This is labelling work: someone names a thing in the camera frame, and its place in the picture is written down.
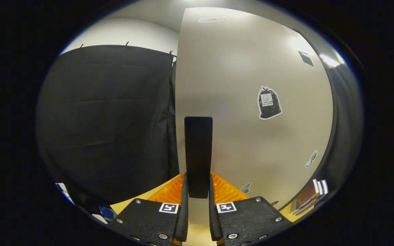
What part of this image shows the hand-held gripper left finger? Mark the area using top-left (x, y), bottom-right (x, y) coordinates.
top-left (110, 173), bottom-right (189, 246)

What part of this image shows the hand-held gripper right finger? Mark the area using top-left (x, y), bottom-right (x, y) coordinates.
top-left (208, 172), bottom-right (293, 246)

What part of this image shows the black door handle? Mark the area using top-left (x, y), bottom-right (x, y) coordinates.
top-left (184, 117), bottom-right (213, 199)

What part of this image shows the grey cabinet door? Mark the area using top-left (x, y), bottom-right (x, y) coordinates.
top-left (175, 7), bottom-right (335, 226)

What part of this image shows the small blue object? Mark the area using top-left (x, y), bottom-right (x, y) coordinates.
top-left (98, 206), bottom-right (116, 219)

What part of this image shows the black backdrop cloth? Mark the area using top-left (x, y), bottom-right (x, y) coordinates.
top-left (36, 44), bottom-right (364, 209)

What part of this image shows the small ceiling light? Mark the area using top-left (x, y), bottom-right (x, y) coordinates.
top-left (320, 54), bottom-right (340, 68)

